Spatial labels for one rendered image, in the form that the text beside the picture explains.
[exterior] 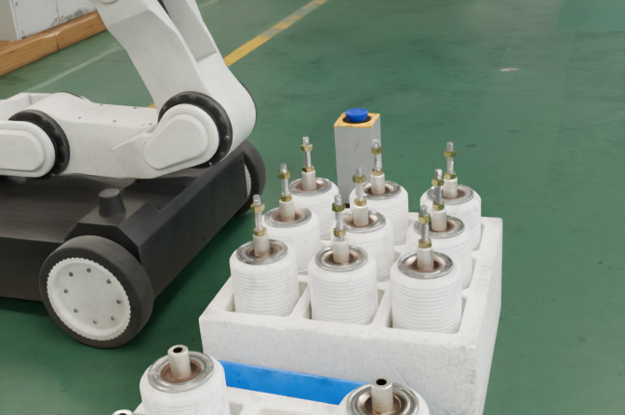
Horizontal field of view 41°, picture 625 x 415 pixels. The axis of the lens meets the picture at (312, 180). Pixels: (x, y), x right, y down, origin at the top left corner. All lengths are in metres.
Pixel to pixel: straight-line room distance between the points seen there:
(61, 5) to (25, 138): 2.34
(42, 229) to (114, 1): 0.44
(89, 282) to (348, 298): 0.51
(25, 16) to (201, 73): 2.33
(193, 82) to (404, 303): 0.58
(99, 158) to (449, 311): 0.79
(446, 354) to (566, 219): 0.80
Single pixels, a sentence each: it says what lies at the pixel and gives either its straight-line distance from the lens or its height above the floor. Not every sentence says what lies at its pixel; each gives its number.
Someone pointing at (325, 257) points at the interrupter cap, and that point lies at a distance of 1.18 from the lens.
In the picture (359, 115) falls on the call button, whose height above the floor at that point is 0.33.
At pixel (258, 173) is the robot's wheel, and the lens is 1.85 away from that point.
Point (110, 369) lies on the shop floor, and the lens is 1.47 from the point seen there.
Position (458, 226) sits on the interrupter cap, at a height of 0.25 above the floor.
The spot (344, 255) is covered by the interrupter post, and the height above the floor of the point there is 0.26.
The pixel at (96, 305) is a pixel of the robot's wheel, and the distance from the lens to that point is 1.50.
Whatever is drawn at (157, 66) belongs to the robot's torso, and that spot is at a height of 0.44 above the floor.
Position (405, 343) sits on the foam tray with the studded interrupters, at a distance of 1.13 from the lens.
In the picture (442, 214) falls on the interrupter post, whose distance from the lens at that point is 1.24.
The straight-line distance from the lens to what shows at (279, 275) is 1.18.
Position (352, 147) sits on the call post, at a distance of 1.52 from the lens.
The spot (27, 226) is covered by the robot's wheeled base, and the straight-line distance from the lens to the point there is 1.64.
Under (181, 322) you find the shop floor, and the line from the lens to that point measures 1.56.
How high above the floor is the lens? 0.81
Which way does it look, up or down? 23 degrees down
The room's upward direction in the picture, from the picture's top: 4 degrees counter-clockwise
